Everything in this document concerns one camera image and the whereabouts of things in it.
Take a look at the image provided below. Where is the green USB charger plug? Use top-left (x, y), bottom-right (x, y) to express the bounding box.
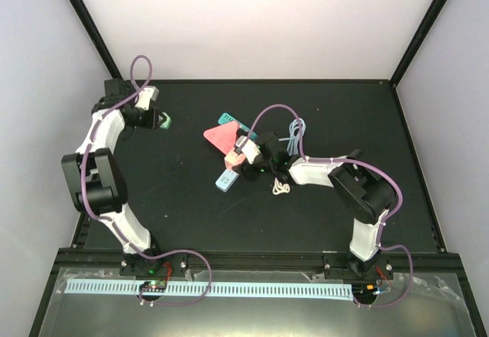
top-left (158, 112), bottom-right (171, 130)

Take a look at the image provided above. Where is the light blue power strip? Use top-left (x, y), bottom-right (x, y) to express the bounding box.
top-left (215, 169), bottom-right (239, 193)

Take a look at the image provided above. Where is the pink square socket adapter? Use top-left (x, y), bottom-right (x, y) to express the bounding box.
top-left (224, 151), bottom-right (246, 170)

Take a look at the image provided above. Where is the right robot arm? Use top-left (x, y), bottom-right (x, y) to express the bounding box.
top-left (232, 132), bottom-right (403, 279)

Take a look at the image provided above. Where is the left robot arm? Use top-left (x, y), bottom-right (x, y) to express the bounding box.
top-left (61, 79), bottom-right (170, 277)

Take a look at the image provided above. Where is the pink triangular power strip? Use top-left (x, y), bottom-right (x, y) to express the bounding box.
top-left (203, 121), bottom-right (239, 155)

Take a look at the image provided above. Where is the teal power strip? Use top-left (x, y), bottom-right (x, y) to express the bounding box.
top-left (218, 112), bottom-right (249, 132)

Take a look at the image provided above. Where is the left circuit board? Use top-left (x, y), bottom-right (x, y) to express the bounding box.
top-left (139, 280), bottom-right (167, 293)

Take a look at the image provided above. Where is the circuit board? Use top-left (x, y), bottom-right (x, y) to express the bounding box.
top-left (351, 284), bottom-right (392, 296)
top-left (139, 280), bottom-right (167, 293)

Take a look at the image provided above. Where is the right circuit board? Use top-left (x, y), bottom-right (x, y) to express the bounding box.
top-left (351, 284), bottom-right (392, 296)

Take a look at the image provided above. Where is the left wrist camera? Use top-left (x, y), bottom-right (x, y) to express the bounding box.
top-left (134, 86), bottom-right (159, 111)

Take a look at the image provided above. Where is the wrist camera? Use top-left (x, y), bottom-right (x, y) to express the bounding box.
top-left (235, 135), bottom-right (261, 164)
top-left (134, 86), bottom-right (159, 111)

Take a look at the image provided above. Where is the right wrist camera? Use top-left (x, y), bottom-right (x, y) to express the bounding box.
top-left (235, 135), bottom-right (261, 164)

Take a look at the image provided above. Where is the white power strip cable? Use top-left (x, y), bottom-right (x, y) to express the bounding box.
top-left (271, 178), bottom-right (291, 196)

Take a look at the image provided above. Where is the light blue coiled cable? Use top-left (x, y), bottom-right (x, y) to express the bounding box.
top-left (277, 118), bottom-right (307, 157)

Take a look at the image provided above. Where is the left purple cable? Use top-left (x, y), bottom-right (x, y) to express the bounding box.
top-left (81, 54), bottom-right (212, 308)

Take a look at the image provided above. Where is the white slotted cable duct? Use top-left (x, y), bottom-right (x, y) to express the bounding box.
top-left (64, 279), bottom-right (353, 301)

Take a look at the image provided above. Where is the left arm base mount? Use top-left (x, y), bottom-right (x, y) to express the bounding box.
top-left (119, 253), bottom-right (188, 279)

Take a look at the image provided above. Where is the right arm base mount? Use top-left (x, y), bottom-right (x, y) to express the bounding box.
top-left (322, 252), bottom-right (393, 281)

